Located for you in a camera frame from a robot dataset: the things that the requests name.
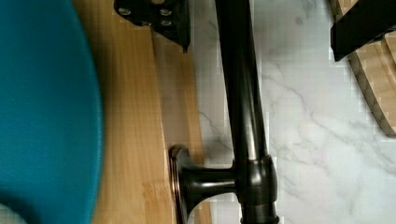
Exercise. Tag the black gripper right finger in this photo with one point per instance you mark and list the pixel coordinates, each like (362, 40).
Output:
(367, 21)

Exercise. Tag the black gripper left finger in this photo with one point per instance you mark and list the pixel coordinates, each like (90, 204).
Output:
(169, 18)

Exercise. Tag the black drawer handle bar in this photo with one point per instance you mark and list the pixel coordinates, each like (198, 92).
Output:
(252, 176)

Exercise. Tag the large wooden cutting board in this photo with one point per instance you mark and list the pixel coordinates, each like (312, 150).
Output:
(374, 68)

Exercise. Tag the blue plate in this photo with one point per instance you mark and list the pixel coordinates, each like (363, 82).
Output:
(51, 119)

